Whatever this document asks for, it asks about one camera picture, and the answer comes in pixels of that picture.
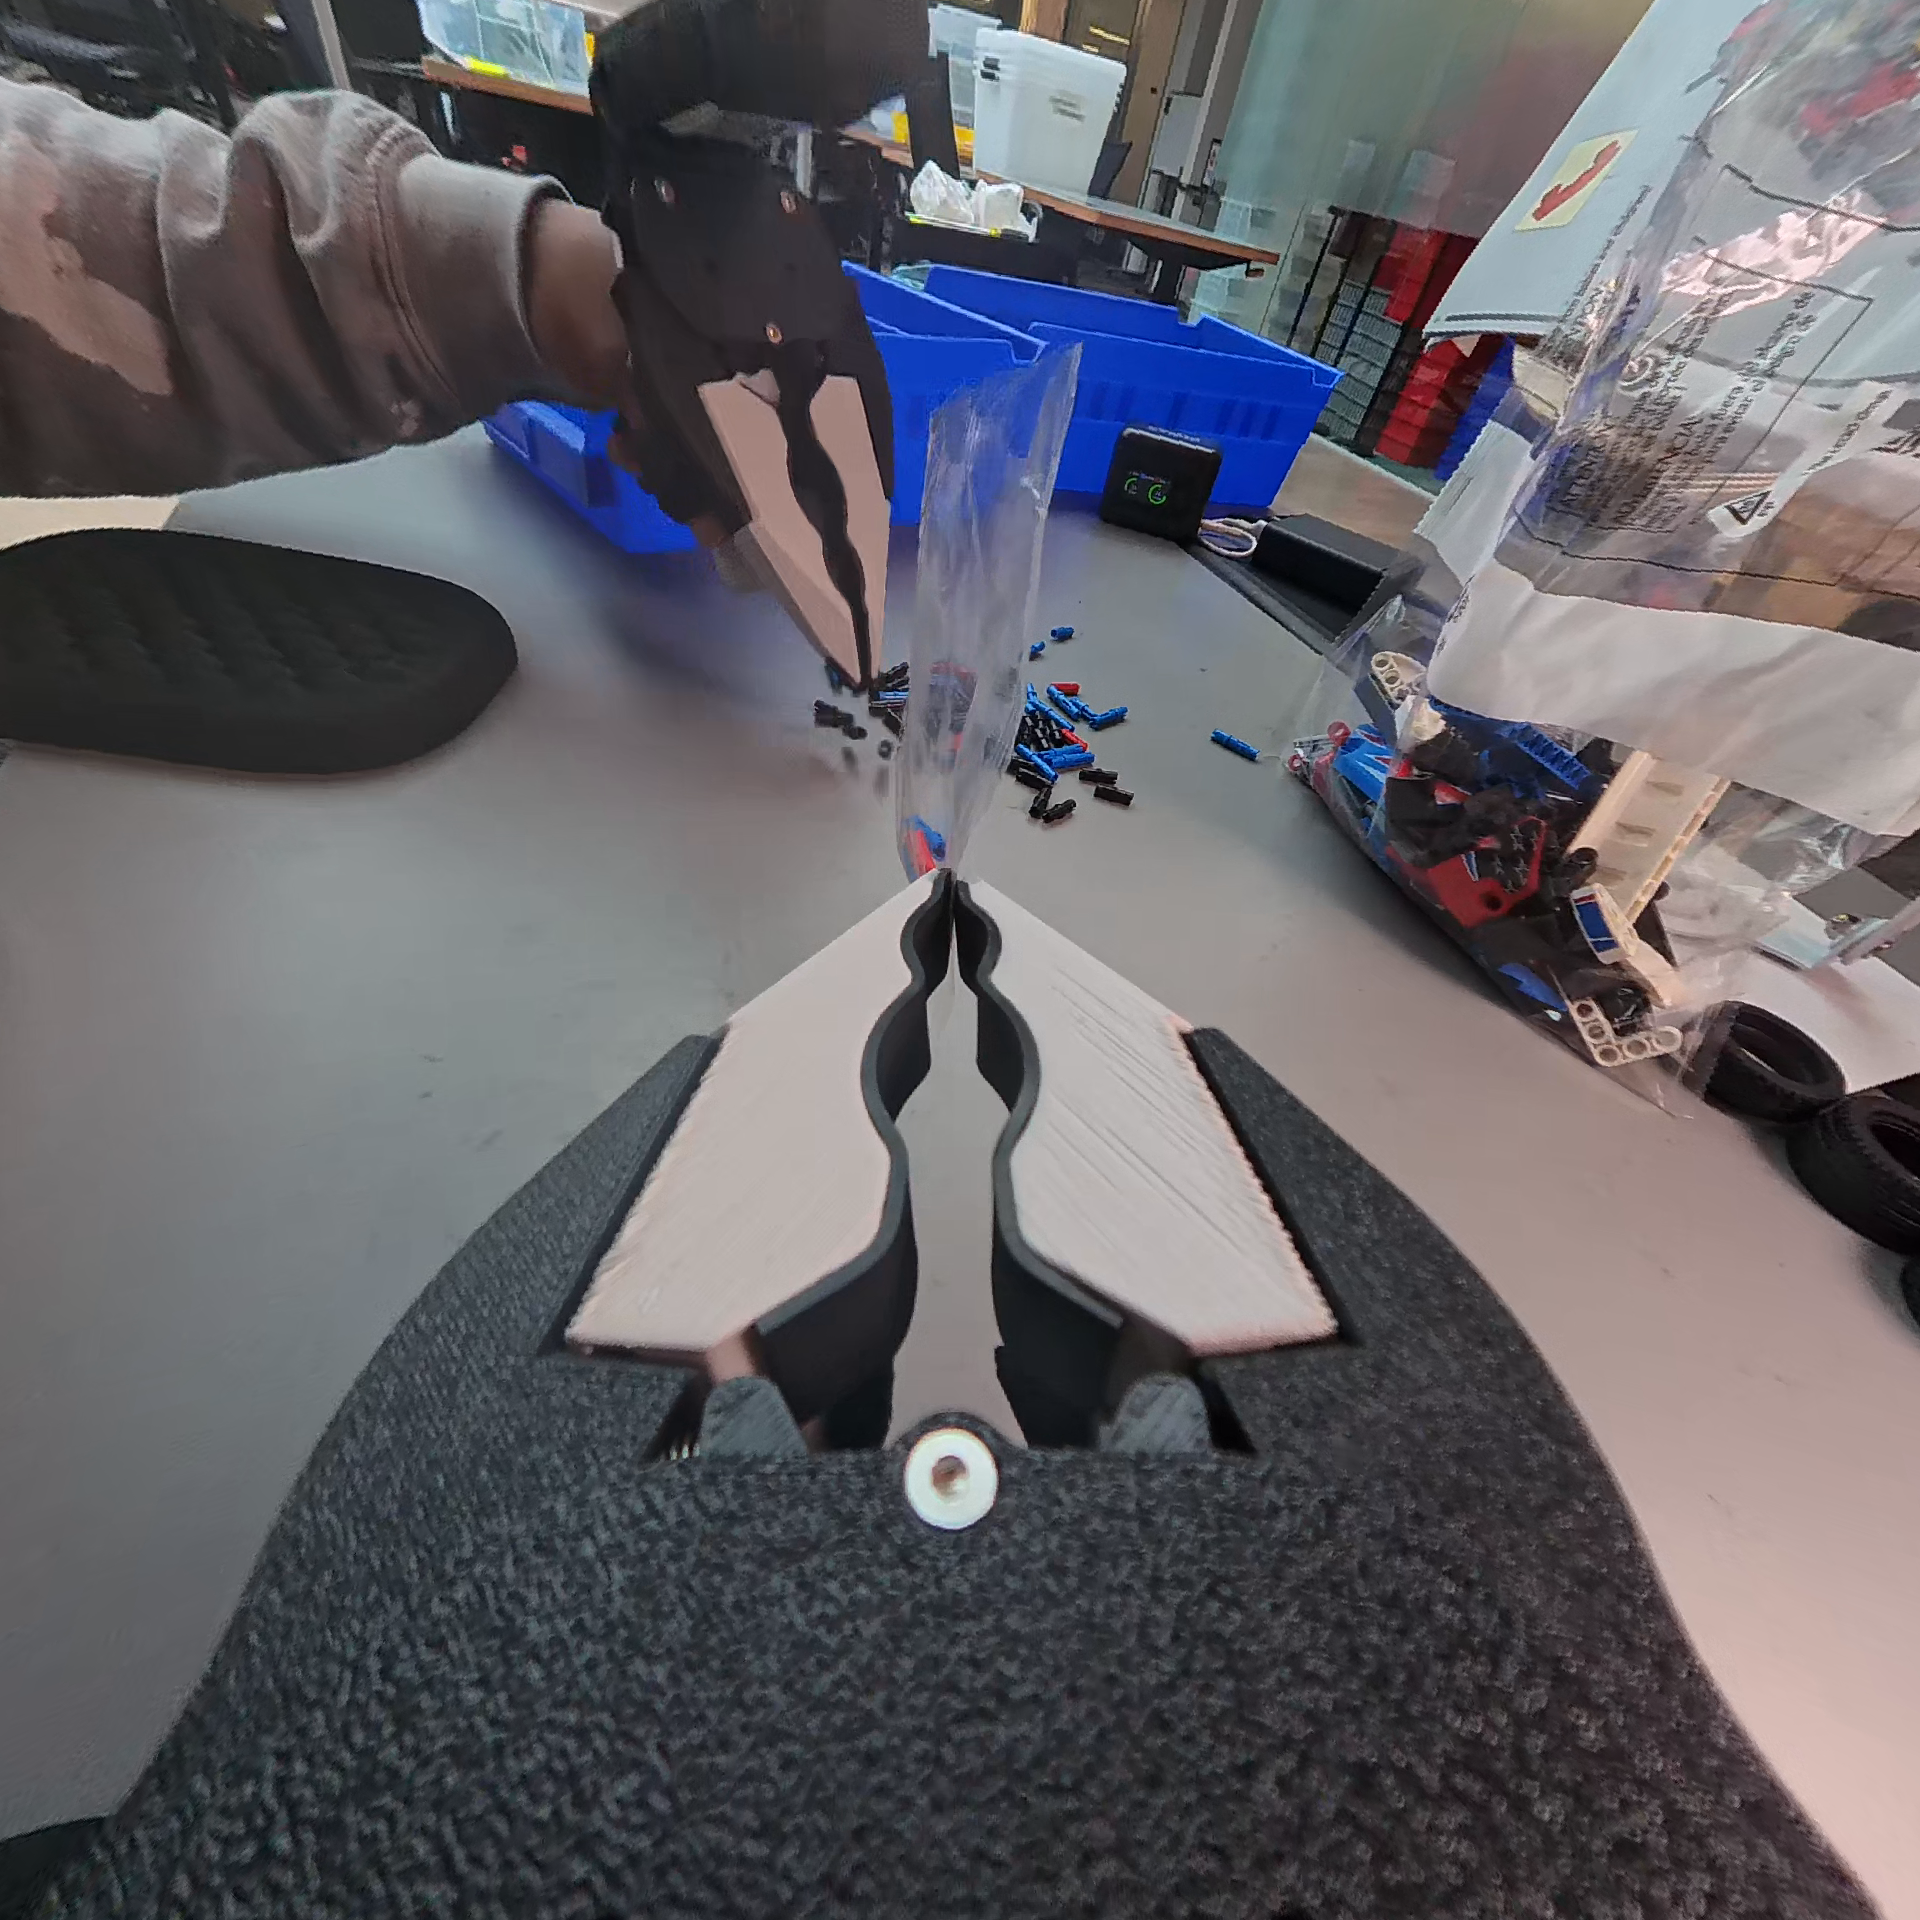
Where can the wooden background table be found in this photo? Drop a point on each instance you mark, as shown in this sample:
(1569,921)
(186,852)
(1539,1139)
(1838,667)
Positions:
(1139,220)

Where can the blue plastic bin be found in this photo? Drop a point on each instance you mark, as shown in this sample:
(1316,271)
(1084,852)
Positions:
(945,361)
(1186,391)
(579,467)

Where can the rack of red blue bins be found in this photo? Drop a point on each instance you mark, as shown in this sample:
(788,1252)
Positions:
(1419,348)

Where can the clear bag of building bricks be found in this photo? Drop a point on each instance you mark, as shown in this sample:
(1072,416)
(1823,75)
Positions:
(1501,854)

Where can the person's left hand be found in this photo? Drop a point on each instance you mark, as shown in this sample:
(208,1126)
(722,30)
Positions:
(579,300)

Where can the flat black box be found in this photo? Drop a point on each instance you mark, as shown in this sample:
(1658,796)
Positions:
(1329,563)

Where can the small clear plastic bag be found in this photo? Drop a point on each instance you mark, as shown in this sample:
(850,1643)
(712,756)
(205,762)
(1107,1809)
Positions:
(982,571)

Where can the black power bank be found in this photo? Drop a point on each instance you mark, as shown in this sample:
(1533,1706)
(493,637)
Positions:
(1158,483)

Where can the white crumpled lump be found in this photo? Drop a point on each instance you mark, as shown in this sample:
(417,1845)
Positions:
(968,199)

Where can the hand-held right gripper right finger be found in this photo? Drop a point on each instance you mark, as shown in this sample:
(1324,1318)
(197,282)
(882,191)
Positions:
(1155,1187)

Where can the grey desk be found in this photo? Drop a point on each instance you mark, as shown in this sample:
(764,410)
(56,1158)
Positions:
(377,975)

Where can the person's left forearm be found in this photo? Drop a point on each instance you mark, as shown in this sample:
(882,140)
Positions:
(256,285)

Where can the large printed plastic bag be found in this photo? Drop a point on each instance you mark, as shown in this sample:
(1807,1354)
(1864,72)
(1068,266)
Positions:
(1694,419)

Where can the white storage container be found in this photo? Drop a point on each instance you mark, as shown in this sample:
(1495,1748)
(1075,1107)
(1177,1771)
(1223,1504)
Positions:
(1049,107)

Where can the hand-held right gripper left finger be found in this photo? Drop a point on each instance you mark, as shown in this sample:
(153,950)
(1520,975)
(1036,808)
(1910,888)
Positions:
(735,1187)

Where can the pile of small plastic pins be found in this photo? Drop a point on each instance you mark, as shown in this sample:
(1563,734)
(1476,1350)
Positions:
(1049,743)

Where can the black padded chair armrest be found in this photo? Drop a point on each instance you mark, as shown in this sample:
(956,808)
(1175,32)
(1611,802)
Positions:
(239,647)

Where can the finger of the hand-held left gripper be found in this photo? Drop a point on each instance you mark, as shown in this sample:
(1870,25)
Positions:
(857,467)
(773,496)

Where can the single blue plastic pin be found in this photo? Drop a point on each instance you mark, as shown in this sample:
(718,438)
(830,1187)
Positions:
(1236,744)

